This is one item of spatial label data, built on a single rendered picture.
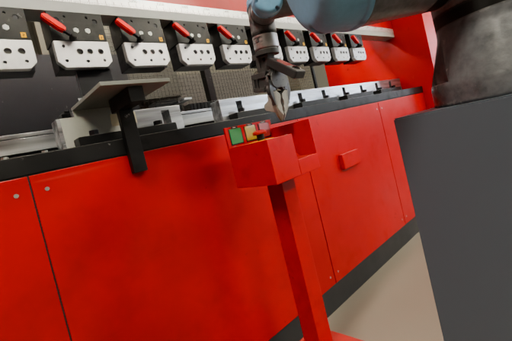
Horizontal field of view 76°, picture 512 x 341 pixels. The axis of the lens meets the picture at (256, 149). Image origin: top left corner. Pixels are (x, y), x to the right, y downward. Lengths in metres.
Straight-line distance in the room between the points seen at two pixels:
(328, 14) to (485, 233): 0.26
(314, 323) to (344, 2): 0.91
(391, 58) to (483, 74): 2.38
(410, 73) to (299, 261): 1.97
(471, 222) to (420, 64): 2.32
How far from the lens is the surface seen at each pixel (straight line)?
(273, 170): 0.85
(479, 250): 0.42
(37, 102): 1.62
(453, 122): 0.38
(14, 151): 1.30
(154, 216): 0.99
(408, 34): 2.72
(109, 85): 0.86
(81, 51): 1.13
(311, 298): 1.06
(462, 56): 0.40
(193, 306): 1.09
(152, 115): 1.15
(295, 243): 0.98
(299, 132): 1.02
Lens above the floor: 0.79
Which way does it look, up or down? 2 degrees down
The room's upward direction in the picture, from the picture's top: 14 degrees counter-clockwise
